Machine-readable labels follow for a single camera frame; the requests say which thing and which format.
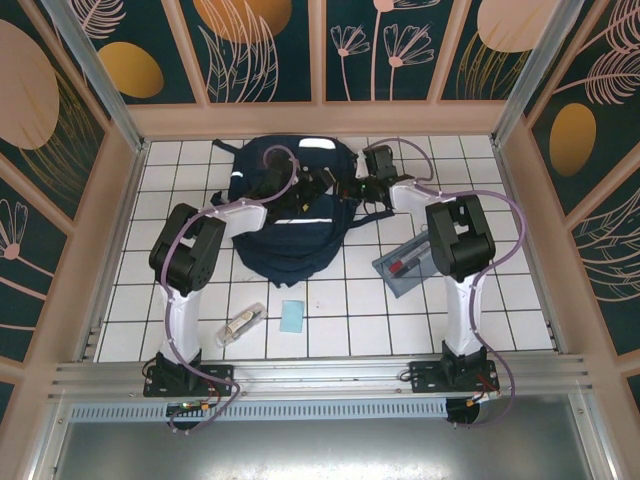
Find navy blue backpack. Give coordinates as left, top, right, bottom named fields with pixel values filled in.
left=212, top=133, right=396, bottom=289

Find grey pencil case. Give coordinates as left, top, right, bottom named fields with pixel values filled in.
left=372, top=233, right=442, bottom=300

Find light blue sticky note pad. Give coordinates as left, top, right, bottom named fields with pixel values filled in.
left=279, top=299, right=306, bottom=334

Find clear plastic stationery case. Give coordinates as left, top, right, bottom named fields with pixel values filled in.
left=217, top=302, right=269, bottom=346

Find red capped marker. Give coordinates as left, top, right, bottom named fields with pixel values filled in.
left=388, top=244, right=431, bottom=276

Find black pen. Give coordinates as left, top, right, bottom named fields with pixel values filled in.
left=394, top=249, right=435, bottom=280

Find grey metal sheet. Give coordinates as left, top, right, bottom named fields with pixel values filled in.
left=29, top=394, right=616, bottom=480

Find right table side rail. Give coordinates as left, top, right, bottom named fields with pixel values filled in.
left=490, top=139, right=569, bottom=357

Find table side rail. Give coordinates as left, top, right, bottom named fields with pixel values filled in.
left=490, top=139, right=569, bottom=357
left=77, top=142, right=150, bottom=362

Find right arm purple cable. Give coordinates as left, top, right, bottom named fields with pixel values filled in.
left=367, top=137, right=527, bottom=431

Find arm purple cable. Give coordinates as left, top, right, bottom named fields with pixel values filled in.
left=367, top=137, right=527, bottom=431
left=163, top=146, right=304, bottom=436

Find left table side rail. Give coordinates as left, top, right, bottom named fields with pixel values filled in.
left=77, top=142, right=150, bottom=362

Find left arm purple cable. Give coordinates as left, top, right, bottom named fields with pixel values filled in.
left=163, top=146, right=304, bottom=436

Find aluminium mounting rail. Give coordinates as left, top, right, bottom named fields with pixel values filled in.
left=47, top=353, right=594, bottom=401

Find right aluminium corner post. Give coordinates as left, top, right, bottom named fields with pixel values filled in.
left=489, top=0, right=600, bottom=146

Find aluminium corner post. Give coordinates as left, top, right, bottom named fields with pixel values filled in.
left=489, top=0, right=600, bottom=146
left=39, top=0, right=150, bottom=154

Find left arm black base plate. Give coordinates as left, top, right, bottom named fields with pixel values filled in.
left=143, top=363, right=236, bottom=399

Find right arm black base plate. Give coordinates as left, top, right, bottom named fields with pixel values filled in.
left=408, top=360, right=501, bottom=396

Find grey slotted cable duct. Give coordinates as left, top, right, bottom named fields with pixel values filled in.
left=67, top=399, right=449, bottom=424

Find left aluminium corner post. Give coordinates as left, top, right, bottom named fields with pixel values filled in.
left=39, top=0, right=150, bottom=154

